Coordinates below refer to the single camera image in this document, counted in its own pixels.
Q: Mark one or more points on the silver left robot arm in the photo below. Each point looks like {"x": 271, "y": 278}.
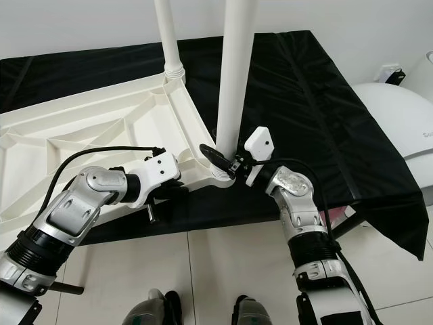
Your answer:
{"x": 74, "y": 210}

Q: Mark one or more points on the grey robot right leg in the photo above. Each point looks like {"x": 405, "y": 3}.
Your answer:
{"x": 254, "y": 311}

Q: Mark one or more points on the white rounded plastic container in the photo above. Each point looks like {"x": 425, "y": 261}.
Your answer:
{"x": 421, "y": 68}

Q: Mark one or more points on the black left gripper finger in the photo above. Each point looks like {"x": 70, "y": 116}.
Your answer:
{"x": 174, "y": 191}

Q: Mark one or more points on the white round appliance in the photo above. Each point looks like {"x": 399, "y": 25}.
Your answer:
{"x": 402, "y": 122}

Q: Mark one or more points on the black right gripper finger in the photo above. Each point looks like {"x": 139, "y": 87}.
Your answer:
{"x": 215, "y": 156}

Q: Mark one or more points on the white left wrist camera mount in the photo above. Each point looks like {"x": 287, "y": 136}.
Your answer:
{"x": 159, "y": 169}

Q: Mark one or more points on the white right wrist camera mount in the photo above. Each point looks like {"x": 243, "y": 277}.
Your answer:
{"x": 258, "y": 142}

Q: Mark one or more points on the white plastic table top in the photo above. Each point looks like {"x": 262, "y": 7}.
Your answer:
{"x": 40, "y": 169}

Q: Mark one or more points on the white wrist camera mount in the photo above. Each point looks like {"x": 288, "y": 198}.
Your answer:
{"x": 159, "y": 169}
{"x": 258, "y": 142}

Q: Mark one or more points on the black tablecloth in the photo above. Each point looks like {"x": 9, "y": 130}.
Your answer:
{"x": 345, "y": 115}

